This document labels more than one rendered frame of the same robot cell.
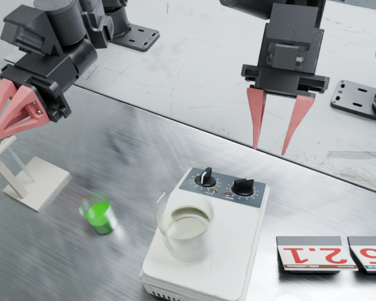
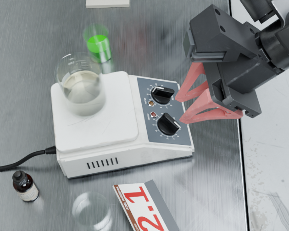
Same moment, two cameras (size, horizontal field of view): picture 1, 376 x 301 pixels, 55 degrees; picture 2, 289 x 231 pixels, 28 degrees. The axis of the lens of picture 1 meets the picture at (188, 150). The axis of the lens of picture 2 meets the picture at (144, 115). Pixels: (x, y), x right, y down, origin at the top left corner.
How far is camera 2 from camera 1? 0.53 m
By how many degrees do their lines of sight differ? 35
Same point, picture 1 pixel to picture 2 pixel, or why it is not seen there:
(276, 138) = (263, 140)
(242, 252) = (94, 138)
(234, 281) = (70, 143)
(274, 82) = (209, 65)
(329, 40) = not seen: outside the picture
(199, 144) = not seen: hidden behind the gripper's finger
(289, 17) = (207, 21)
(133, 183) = (146, 53)
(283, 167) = (230, 159)
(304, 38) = (198, 42)
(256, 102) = (194, 67)
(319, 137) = not seen: outside the picture
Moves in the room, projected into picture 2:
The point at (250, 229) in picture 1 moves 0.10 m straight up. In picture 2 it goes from (117, 136) to (107, 97)
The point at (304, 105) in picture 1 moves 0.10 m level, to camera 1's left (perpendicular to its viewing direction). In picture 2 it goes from (204, 98) to (159, 47)
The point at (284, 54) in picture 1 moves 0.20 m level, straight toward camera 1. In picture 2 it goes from (186, 41) to (14, 79)
